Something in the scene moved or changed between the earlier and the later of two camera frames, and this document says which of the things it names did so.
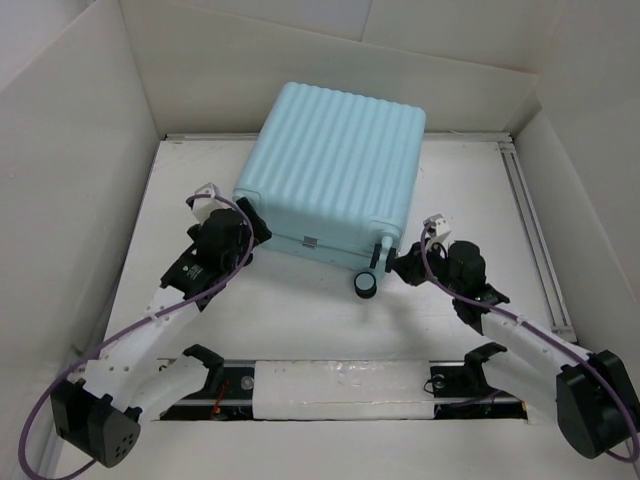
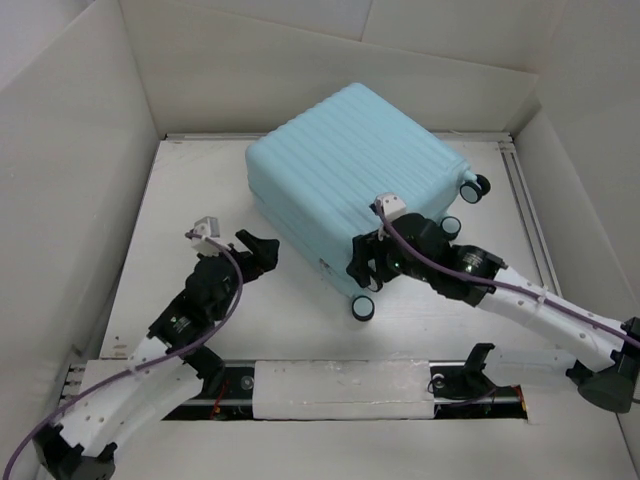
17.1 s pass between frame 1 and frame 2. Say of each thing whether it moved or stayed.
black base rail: stayed
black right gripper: moved
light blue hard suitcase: moved
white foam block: stayed
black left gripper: moved
